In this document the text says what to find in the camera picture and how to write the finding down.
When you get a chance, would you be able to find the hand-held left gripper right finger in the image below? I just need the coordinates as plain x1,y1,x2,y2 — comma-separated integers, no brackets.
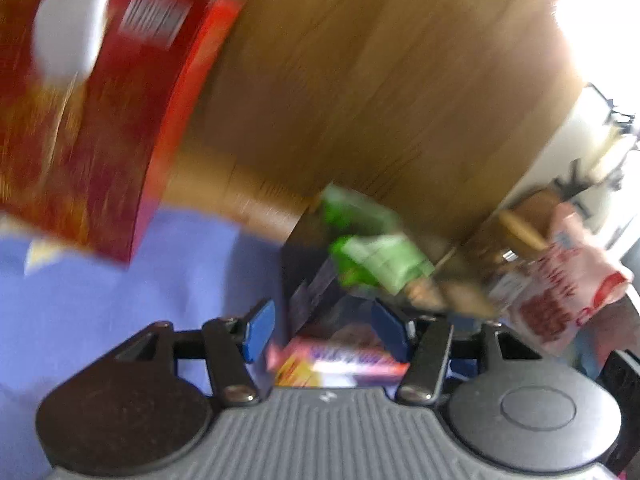
370,300,543,406

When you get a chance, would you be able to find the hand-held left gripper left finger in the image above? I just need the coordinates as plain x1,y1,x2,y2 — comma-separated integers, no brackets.
107,299,277,408

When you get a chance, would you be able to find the red candy bar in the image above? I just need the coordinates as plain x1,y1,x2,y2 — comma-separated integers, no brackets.
267,336,411,388

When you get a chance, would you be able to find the green cracker packet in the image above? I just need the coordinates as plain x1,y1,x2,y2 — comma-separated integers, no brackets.
330,232,433,293

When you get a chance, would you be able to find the black cardboard box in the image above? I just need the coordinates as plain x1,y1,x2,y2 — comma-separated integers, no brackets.
280,207,461,361

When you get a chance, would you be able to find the dark green snack packet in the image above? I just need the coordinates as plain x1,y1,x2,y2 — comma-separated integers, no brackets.
320,185,401,233

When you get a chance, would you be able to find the pink snack bag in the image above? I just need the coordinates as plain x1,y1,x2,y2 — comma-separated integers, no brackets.
505,202,635,358

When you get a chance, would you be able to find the nut jar with tan lid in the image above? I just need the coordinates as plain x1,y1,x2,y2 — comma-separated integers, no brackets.
465,207,551,321

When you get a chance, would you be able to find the blue printed bed sheet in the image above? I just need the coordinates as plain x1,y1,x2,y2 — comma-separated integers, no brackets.
0,207,616,480

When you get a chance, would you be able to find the wooden headboard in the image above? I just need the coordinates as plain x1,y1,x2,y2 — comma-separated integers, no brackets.
165,0,586,261

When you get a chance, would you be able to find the red gift box gold pattern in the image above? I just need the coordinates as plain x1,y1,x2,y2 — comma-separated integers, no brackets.
0,0,246,263

